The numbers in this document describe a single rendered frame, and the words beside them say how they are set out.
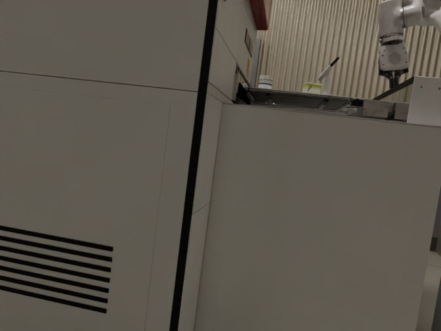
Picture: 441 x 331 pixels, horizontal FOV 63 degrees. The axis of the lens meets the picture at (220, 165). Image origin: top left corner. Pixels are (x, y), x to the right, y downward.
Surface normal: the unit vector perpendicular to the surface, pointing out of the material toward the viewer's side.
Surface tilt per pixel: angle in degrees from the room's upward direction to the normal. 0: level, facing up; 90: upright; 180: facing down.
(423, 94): 90
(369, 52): 90
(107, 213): 90
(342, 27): 90
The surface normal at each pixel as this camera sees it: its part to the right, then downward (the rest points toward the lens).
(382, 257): -0.18, 0.05
